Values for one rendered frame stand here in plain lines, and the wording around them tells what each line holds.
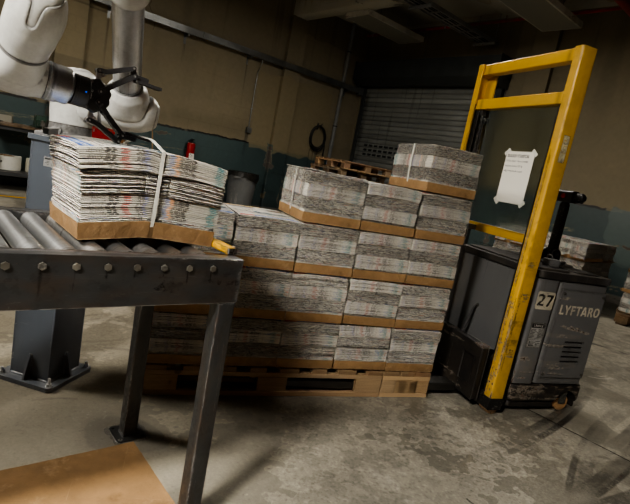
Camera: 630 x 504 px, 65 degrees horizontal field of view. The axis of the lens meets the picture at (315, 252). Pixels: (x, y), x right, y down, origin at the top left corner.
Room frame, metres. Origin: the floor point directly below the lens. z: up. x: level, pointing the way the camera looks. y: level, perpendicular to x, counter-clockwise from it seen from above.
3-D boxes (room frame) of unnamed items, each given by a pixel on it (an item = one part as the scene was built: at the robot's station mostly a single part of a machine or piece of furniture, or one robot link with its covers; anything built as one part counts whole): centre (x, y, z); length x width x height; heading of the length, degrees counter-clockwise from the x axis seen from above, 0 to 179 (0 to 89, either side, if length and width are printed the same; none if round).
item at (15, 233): (1.17, 0.72, 0.77); 0.47 x 0.05 x 0.05; 42
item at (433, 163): (2.60, -0.52, 0.65); 0.39 x 0.30 x 1.29; 22
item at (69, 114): (1.97, 1.03, 1.17); 0.18 x 0.16 x 0.22; 107
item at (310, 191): (2.39, 0.02, 0.95); 0.38 x 0.29 x 0.23; 22
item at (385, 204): (2.49, -0.25, 0.95); 0.38 x 0.29 x 0.23; 21
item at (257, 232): (2.33, 0.15, 0.42); 1.17 x 0.39 x 0.83; 112
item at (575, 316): (2.90, -1.27, 0.40); 0.69 x 0.55 x 0.80; 22
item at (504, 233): (2.78, -0.97, 0.92); 0.57 x 0.01 x 0.05; 22
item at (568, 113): (2.46, -1.05, 0.97); 0.09 x 0.09 x 1.75; 22
